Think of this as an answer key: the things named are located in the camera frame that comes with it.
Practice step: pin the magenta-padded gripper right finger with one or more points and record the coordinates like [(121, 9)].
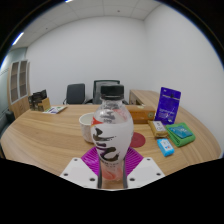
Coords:
[(146, 170)]

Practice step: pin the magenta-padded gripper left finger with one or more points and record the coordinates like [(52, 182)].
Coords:
[(77, 170)]

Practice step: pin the clear black-capped drink bottle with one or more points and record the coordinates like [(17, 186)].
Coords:
[(111, 133)]

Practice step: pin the small light blue pack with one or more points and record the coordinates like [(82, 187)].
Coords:
[(165, 147)]

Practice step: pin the yellow snack packet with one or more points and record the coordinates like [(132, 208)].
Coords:
[(158, 128)]

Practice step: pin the white speckled cup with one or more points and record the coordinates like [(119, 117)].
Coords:
[(86, 126)]

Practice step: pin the blue flat card pack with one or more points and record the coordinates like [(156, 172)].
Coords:
[(181, 132)]

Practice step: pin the orange cardboard box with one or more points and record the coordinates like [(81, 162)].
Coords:
[(141, 114)]

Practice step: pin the white green leaflet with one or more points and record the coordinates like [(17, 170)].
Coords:
[(55, 109)]

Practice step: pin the purple upright box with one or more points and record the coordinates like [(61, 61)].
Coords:
[(168, 106)]

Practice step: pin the wooden side desk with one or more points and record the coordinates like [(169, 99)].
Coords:
[(143, 96)]

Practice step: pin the black office chair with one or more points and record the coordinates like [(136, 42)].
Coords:
[(75, 93)]

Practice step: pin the dark stacked boxes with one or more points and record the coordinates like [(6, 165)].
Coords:
[(38, 100)]

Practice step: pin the grey mesh office chair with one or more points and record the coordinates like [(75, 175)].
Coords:
[(97, 88)]

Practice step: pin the black leather armchair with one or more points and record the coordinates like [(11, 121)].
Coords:
[(9, 118)]

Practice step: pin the wooden glass-door shelf cabinet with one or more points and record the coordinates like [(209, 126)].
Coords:
[(18, 83)]

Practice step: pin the ceiling light panel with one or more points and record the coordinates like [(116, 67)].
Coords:
[(69, 1), (18, 38)]

